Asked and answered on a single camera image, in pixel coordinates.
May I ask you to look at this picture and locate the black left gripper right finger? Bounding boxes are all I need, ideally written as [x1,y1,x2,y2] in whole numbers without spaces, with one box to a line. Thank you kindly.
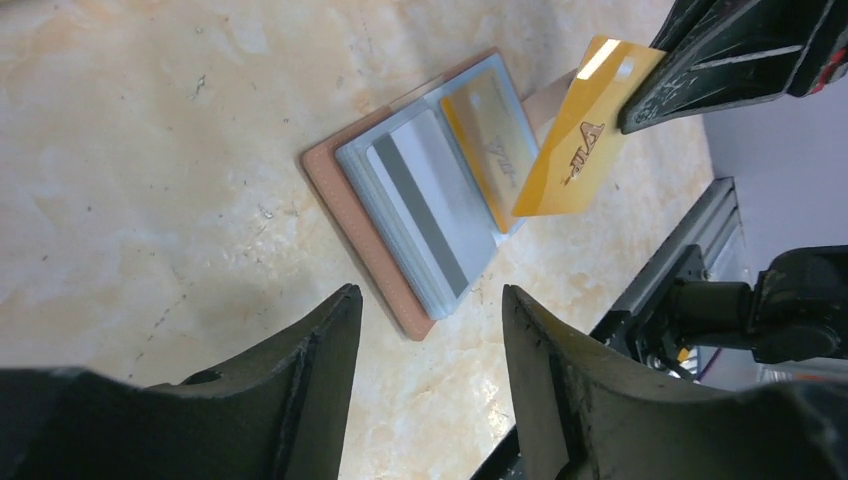
[502,285,847,479]

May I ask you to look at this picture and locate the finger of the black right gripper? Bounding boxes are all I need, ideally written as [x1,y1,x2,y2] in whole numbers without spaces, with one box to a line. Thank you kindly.
[617,0,847,134]

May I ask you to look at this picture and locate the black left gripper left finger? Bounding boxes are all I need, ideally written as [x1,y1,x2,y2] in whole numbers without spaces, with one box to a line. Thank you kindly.
[1,284,363,479]

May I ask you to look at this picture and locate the tan leather card holder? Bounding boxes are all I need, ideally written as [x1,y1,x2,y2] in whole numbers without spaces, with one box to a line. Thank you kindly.
[301,48,573,341]

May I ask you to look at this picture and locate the white card with stripe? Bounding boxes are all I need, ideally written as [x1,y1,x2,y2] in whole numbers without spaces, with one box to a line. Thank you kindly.
[363,108,496,305]

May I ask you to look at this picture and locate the gold VIP credit card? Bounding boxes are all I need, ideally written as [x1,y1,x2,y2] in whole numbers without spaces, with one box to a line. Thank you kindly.
[440,67,538,234]

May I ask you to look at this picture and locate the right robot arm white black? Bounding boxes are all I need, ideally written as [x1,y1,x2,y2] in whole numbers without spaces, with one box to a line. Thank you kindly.
[592,1,847,372]

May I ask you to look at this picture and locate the aluminium frame rail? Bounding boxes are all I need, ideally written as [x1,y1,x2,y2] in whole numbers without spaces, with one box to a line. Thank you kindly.
[590,177,750,343]

